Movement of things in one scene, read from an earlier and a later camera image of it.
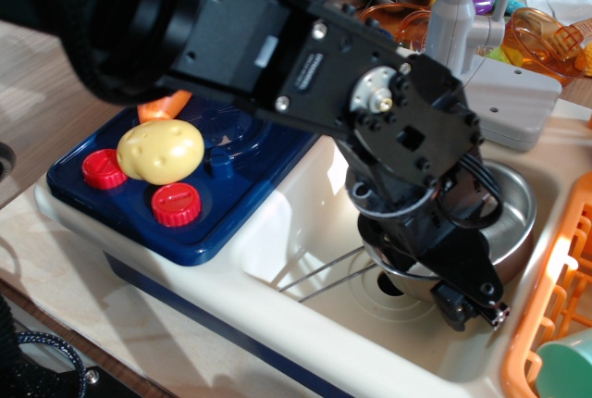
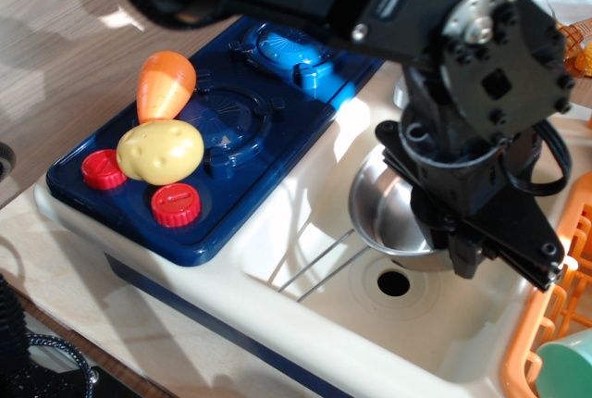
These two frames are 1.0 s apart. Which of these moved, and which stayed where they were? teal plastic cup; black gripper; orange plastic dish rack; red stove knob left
Moved: black gripper
Stayed: red stove knob left; teal plastic cup; orange plastic dish rack
